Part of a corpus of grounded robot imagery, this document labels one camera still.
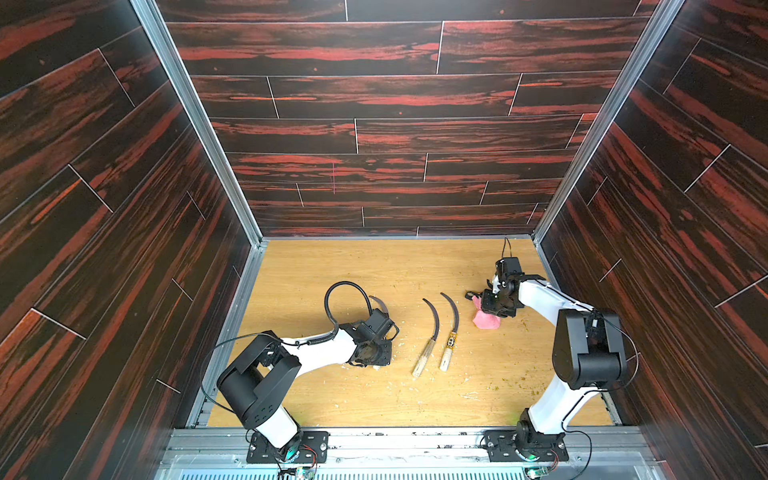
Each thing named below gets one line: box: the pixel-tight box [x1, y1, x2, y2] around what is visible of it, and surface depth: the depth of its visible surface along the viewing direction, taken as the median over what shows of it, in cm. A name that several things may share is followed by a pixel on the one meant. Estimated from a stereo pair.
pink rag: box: [472, 295, 501, 330], surface depth 93 cm
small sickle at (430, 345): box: [412, 298, 440, 378], surface depth 90 cm
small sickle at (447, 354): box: [439, 292, 459, 371], surface depth 92 cm
